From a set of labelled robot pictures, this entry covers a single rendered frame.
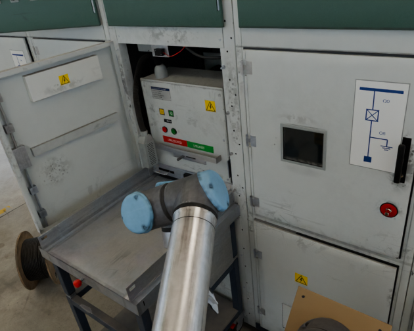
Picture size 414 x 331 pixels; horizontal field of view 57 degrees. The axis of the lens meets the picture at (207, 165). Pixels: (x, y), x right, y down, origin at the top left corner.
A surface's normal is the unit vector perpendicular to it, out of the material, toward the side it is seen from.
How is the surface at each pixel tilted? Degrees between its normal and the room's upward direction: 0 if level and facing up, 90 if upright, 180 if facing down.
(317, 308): 47
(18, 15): 90
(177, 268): 18
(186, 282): 24
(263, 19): 90
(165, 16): 90
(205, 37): 90
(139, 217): 67
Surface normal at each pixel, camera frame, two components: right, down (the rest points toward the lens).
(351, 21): -0.59, 0.45
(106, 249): -0.11, -0.86
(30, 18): -0.27, 0.50
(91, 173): 0.74, 0.26
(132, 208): -0.52, 0.09
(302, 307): -0.51, -0.25
